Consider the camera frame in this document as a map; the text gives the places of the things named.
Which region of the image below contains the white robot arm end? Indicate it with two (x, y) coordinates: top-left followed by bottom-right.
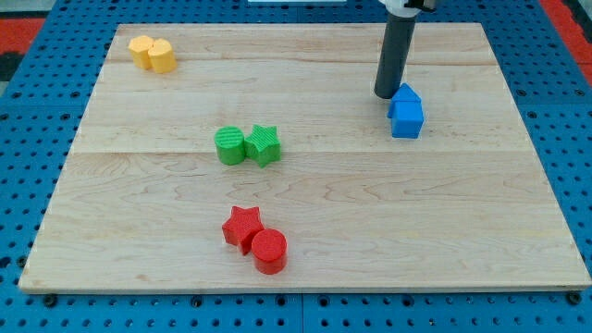
(378, 0), (439, 18)

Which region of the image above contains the green star block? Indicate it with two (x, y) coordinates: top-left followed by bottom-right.
(244, 125), (281, 167)

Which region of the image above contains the red star block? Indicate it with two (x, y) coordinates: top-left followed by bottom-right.
(222, 206), (265, 255)

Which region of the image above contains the blue cube block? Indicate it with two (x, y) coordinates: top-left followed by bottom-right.
(389, 102), (425, 139)

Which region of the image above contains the light wooden board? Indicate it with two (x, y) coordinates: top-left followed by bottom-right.
(19, 23), (591, 294)

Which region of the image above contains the green cylinder block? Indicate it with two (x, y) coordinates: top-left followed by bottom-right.
(214, 126), (245, 166)

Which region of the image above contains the red cylinder block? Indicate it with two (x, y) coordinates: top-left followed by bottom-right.
(252, 228), (288, 275)

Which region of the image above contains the blue triangular prism block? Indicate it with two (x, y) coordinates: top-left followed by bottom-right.
(387, 83), (422, 118)

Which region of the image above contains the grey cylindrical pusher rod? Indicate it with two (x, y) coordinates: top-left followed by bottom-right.
(374, 14), (416, 99)

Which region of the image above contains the yellow heart block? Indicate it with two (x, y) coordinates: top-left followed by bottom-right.
(148, 39), (178, 74)

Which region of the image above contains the yellow hexagon block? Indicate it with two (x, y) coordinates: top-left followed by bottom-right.
(128, 35), (154, 69)

